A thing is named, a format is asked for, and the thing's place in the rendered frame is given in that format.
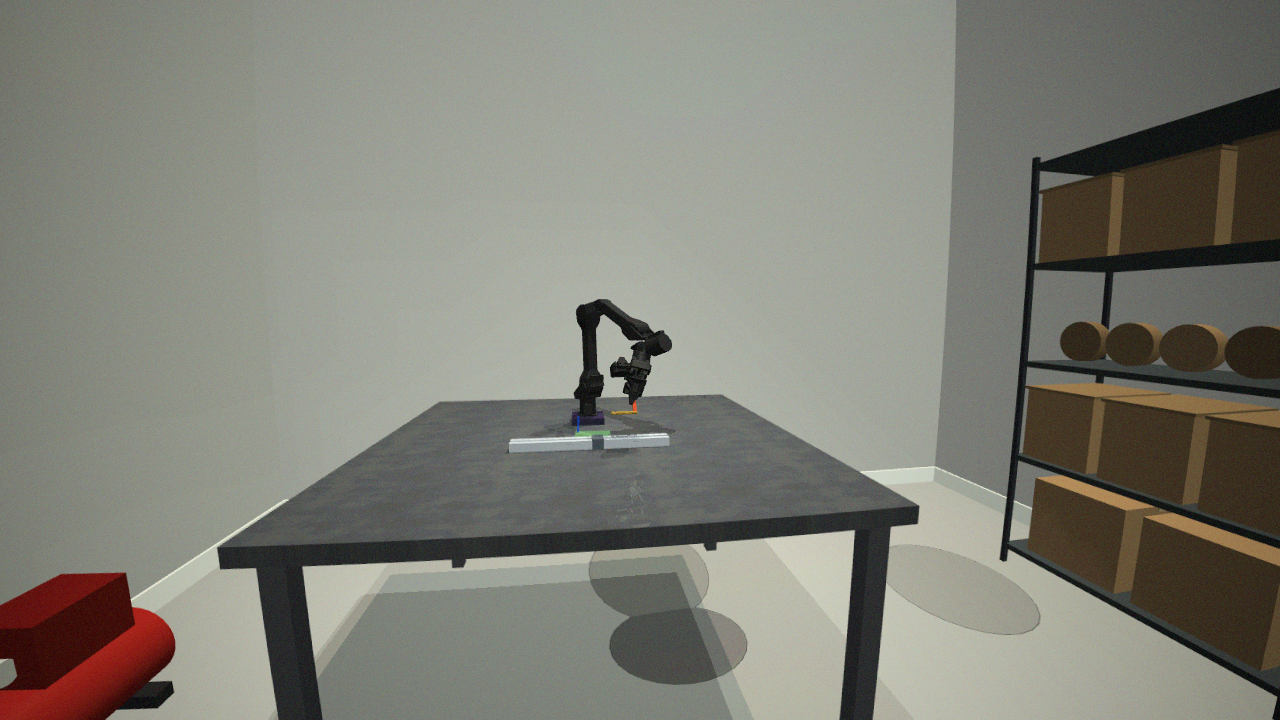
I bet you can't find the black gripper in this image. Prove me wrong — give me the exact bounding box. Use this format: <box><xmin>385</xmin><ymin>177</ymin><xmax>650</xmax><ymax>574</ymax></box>
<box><xmin>623</xmin><ymin>354</ymin><xmax>652</xmax><ymax>405</ymax></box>

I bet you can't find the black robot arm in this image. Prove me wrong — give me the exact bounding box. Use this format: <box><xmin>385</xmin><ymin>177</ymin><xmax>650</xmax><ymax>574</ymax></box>
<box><xmin>573</xmin><ymin>299</ymin><xmax>672</xmax><ymax>416</ymax></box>

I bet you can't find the light grey metal rail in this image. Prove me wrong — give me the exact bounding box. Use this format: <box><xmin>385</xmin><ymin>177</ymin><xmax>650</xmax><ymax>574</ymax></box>
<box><xmin>509</xmin><ymin>433</ymin><xmax>669</xmax><ymax>452</ymax></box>

